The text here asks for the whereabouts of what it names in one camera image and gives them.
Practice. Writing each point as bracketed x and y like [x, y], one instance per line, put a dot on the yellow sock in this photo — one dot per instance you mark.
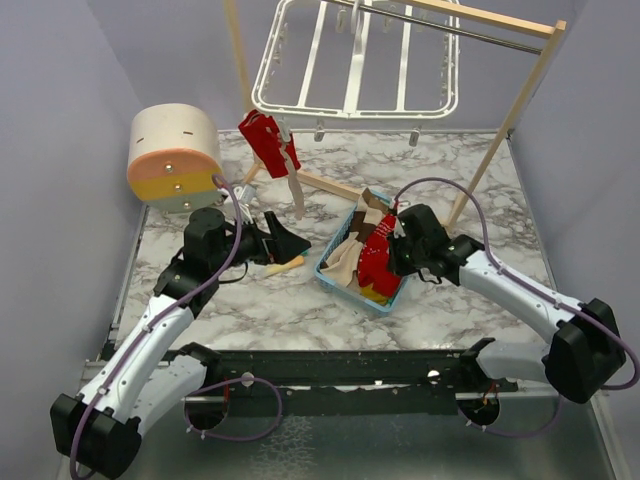
[369, 293]

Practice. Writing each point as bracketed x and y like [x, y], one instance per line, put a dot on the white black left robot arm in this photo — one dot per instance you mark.
[102, 426]

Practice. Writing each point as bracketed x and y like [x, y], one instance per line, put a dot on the wooden hanger rack frame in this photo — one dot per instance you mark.
[442, 12]

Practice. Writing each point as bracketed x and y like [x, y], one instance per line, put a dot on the red santa sock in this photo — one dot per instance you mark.
[262, 134]

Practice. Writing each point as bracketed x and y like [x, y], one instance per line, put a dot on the yellow highlighter pen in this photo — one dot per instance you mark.
[281, 268]

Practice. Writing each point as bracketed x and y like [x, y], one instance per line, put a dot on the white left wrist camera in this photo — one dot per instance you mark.
[245, 193]

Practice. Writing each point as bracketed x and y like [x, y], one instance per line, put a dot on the red beige reindeer sock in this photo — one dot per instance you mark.
[295, 188]

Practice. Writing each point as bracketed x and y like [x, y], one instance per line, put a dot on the blue perforated plastic basket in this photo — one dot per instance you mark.
[352, 292]

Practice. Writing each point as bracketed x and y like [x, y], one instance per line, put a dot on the red snowflake sock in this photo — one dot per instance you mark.
[372, 263]

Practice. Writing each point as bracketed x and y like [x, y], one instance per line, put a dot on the black mounting rail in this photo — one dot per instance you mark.
[327, 383]

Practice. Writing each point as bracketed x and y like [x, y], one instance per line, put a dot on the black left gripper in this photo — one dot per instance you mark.
[284, 247]

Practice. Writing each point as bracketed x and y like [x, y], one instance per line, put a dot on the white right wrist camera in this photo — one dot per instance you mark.
[400, 207]

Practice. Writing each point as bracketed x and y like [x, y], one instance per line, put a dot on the pastel round drawer box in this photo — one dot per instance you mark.
[173, 153]

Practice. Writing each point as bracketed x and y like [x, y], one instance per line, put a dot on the cream ribbed sock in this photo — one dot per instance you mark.
[341, 265]

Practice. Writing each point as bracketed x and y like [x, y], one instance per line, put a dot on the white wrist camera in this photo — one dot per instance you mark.
[245, 193]
[400, 207]

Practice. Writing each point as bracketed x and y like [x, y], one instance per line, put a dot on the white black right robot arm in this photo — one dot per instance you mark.
[578, 354]

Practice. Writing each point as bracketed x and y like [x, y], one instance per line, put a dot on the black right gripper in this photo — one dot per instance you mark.
[396, 265]

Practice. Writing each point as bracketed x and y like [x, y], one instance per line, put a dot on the white plastic clip hanger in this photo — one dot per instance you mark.
[347, 64]

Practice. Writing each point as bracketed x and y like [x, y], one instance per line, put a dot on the metal hanging rod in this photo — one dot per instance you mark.
[388, 14]

